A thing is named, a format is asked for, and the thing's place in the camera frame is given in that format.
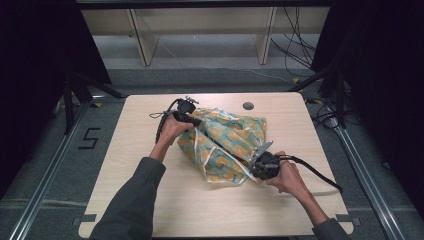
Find black metal stand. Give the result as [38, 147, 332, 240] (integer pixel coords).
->
[287, 61, 348, 130]
[62, 70, 125, 135]

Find black smooth gripper cable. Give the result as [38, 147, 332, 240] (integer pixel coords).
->
[279, 154, 344, 195]

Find black curtain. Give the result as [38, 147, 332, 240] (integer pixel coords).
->
[310, 0, 424, 211]
[0, 0, 113, 201]

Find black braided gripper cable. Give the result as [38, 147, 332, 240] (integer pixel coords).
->
[154, 98, 184, 145]

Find light wooden shelf unit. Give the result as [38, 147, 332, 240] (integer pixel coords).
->
[80, 5, 332, 67]

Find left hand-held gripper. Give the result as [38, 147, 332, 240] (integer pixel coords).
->
[171, 95, 203, 128]

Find person's left hand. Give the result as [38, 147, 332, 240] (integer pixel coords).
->
[155, 114, 195, 150]

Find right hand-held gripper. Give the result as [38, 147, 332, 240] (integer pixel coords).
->
[249, 140, 283, 181]

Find person's right hand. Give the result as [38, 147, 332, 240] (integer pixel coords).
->
[265, 150, 310, 197]

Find blue fruit print cloth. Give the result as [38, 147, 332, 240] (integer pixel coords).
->
[176, 107, 268, 185]

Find bundle of black hanging cables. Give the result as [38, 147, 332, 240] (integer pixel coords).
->
[270, 6, 318, 78]

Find aluminium floor rail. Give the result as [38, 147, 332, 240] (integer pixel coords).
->
[7, 99, 96, 240]
[328, 114, 407, 240]

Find black floor cables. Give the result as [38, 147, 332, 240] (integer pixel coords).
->
[312, 98, 359, 132]

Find grey tape strip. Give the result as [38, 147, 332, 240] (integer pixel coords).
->
[334, 213, 362, 228]

